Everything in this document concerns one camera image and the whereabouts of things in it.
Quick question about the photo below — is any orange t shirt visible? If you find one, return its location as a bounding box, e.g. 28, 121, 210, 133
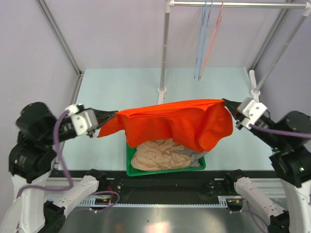
98, 99, 233, 152

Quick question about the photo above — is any pink wire hanger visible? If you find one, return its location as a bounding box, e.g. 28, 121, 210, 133
199, 0, 225, 80

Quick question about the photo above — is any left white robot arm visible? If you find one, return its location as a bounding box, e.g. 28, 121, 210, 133
0, 102, 117, 233

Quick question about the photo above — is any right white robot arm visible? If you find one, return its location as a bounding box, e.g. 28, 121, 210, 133
224, 98, 311, 233

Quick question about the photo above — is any grey t shirt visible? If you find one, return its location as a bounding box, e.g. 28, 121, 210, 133
174, 148, 208, 167

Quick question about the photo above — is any beige t shirt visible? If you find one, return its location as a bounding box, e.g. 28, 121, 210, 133
131, 139, 190, 171

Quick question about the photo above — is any silver clothes rack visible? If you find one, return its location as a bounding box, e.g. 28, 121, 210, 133
157, 0, 311, 104

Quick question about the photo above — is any green plastic bin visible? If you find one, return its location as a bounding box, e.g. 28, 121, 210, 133
126, 139, 207, 177

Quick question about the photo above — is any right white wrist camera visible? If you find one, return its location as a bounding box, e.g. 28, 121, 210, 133
236, 97, 267, 130

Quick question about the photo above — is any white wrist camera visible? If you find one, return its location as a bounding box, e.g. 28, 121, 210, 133
65, 103, 99, 138
236, 97, 267, 130

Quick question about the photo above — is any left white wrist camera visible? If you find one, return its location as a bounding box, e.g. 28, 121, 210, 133
65, 103, 99, 138

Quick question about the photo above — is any blue wire hanger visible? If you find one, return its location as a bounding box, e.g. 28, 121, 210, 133
198, 0, 213, 80
193, 1, 207, 80

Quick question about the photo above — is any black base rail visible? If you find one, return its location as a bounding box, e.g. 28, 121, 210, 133
48, 169, 277, 211

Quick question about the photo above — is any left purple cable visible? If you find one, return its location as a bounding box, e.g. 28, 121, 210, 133
16, 111, 73, 202

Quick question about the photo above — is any white cable duct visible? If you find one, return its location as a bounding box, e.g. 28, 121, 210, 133
46, 195, 229, 208

